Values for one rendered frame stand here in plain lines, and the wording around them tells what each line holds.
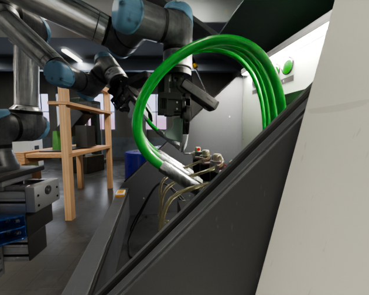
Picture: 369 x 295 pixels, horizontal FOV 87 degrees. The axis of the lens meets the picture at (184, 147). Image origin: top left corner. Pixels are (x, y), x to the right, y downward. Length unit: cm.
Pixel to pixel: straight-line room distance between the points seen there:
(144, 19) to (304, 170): 43
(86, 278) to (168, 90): 41
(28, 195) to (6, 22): 57
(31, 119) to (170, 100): 69
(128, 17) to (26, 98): 67
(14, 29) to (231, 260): 88
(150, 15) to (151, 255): 45
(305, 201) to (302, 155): 4
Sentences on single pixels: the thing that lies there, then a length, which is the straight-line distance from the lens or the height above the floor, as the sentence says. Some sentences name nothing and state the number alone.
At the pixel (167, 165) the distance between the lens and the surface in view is 27.
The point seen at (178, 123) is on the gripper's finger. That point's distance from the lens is 50.
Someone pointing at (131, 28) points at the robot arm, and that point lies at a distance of 50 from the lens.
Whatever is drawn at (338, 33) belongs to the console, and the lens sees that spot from 23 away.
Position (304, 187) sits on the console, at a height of 114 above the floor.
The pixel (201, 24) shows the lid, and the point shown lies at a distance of 91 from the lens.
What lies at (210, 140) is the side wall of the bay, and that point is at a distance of 87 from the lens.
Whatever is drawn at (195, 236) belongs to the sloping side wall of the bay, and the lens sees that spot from 20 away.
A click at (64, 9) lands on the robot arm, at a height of 146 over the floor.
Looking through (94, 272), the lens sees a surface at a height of 95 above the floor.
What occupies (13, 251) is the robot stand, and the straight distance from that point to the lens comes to 99.
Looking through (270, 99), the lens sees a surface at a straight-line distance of 42.
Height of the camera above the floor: 119
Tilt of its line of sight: 5 degrees down
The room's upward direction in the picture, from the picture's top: straight up
